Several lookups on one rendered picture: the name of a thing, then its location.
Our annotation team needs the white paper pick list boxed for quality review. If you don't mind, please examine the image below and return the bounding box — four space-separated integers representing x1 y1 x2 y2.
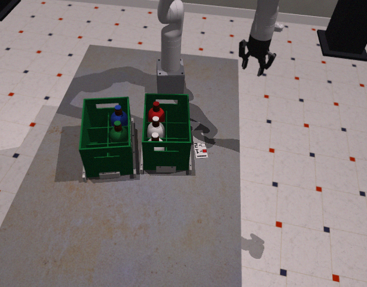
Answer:
191 130 208 158

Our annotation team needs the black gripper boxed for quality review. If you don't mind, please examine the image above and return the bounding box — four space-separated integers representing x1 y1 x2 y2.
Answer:
238 35 276 77

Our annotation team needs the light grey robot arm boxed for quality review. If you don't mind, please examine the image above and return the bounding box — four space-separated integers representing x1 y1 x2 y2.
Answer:
157 0 283 73

